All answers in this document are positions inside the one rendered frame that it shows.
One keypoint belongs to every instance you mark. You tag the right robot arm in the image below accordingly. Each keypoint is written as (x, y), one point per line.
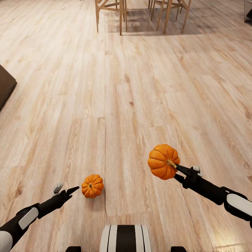
(235, 203)

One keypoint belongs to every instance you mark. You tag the breakfast table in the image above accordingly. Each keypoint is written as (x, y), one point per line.
(149, 6)

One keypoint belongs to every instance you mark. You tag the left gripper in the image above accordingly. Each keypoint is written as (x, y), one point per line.
(59, 200)

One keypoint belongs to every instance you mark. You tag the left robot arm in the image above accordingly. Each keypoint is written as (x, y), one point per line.
(12, 231)

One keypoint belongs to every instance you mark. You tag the cabinet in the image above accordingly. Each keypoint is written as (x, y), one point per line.
(7, 84)

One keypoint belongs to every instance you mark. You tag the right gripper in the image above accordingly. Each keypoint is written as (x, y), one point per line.
(193, 181)

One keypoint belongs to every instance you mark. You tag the pumpkin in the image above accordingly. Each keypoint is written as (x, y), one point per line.
(162, 161)
(92, 186)

